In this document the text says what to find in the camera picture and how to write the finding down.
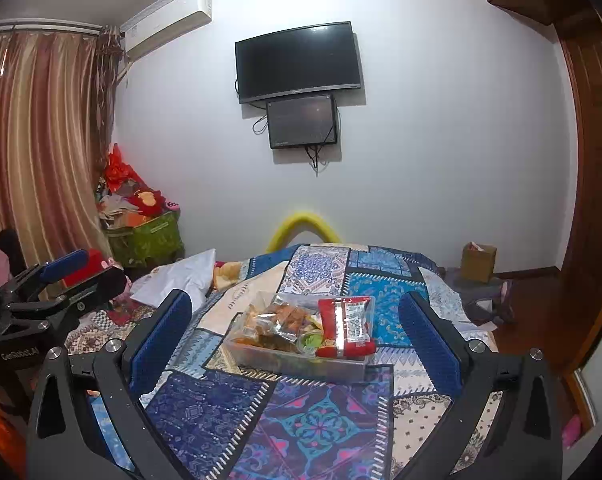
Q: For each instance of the wooden door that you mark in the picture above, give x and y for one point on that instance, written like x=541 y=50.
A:
x=588 y=185

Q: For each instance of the printed patchwork blanket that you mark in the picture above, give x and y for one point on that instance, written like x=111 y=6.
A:
x=306 y=420

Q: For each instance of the green jelly cup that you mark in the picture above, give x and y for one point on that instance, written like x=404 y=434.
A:
x=311 y=343

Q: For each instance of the clear plastic container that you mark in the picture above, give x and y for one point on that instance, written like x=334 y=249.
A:
x=301 y=367

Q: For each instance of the white air conditioner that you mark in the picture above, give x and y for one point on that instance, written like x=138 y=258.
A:
x=166 y=22

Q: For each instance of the cardboard box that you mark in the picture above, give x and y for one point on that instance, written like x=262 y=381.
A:
x=478 y=262

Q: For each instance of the large red snack packet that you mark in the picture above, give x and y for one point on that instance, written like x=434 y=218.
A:
x=346 y=325

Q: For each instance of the black wall television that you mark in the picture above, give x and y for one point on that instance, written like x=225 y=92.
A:
x=298 y=62

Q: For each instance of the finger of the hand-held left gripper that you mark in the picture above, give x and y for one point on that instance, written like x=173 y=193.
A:
x=88 y=295
x=63 y=265

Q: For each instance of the green storage basket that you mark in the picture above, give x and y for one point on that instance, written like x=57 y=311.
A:
x=146 y=242

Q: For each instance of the striped brown curtain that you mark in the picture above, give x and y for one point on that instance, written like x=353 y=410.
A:
x=36 y=145

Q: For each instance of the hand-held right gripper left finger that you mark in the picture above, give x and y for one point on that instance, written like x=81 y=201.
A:
x=161 y=340

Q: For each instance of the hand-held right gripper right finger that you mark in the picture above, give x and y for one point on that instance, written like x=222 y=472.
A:
x=431 y=345

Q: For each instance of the grey cloth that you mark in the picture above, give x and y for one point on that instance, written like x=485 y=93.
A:
x=476 y=305

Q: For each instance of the small black monitor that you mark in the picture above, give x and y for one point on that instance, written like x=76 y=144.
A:
x=301 y=122

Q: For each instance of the yellow foam tube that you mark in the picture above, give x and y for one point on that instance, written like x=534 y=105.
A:
x=301 y=222

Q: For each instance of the orange red snack packet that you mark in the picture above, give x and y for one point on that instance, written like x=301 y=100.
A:
x=288 y=316

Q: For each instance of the white pillow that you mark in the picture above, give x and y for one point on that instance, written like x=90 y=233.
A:
x=181 y=275

